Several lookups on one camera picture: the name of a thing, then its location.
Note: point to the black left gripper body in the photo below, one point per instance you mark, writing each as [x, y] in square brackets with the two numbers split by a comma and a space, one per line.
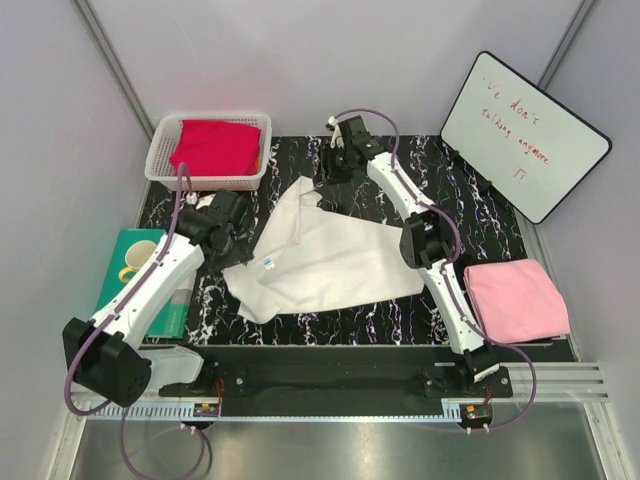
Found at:
[236, 250]

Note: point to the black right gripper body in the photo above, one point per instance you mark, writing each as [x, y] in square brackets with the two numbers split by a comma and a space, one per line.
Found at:
[336, 162]

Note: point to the white t shirt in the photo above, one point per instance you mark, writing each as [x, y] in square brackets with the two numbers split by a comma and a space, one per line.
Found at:
[308, 260]

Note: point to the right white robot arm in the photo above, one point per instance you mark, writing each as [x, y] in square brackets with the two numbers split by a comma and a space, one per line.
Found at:
[430, 241]

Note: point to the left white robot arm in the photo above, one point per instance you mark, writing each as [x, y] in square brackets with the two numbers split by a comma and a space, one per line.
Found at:
[104, 354]

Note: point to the yellow mug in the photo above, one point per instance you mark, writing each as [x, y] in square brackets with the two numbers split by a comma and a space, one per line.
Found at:
[135, 258]

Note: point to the magenta folded t shirt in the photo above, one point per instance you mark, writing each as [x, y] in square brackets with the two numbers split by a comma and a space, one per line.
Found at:
[217, 148]

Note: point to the white plastic laundry basket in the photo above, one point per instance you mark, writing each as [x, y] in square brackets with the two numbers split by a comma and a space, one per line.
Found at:
[158, 167]

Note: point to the teal book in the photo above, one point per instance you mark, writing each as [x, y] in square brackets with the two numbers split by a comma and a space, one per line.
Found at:
[170, 323]

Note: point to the pink folded t shirt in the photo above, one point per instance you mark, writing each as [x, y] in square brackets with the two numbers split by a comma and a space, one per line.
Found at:
[516, 301]

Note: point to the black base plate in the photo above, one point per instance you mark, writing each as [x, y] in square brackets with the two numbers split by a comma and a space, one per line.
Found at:
[432, 371]

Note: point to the white whiteboard black frame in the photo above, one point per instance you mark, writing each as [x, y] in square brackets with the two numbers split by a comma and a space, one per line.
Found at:
[531, 148]

